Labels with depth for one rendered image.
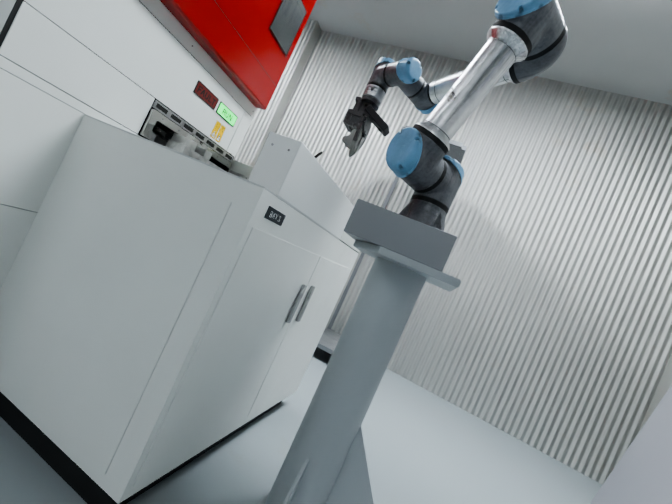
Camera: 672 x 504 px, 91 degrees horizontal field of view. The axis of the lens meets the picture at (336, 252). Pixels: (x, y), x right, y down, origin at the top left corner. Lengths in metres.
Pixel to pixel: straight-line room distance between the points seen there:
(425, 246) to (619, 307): 2.91
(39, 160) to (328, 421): 1.03
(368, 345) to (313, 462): 0.35
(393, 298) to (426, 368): 2.47
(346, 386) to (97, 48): 1.12
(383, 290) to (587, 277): 2.80
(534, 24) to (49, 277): 1.33
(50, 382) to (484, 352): 3.02
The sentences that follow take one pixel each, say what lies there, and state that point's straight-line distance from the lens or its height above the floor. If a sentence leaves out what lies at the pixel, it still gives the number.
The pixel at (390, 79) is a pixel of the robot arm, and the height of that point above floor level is 1.37.
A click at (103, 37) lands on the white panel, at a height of 1.02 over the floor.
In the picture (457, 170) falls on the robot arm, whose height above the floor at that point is 1.12.
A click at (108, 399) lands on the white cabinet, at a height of 0.24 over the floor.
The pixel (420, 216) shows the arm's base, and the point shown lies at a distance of 0.95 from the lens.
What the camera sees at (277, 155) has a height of 0.91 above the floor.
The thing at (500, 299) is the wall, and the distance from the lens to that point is 3.36.
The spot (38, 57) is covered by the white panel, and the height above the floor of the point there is 0.88.
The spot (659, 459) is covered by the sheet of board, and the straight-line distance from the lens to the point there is 2.85.
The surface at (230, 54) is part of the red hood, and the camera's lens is 1.45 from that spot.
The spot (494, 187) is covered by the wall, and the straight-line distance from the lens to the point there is 3.54.
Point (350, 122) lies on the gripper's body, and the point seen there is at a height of 1.20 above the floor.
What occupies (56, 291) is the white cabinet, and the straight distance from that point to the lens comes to 1.10.
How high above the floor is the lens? 0.74
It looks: 1 degrees up
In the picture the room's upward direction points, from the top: 24 degrees clockwise
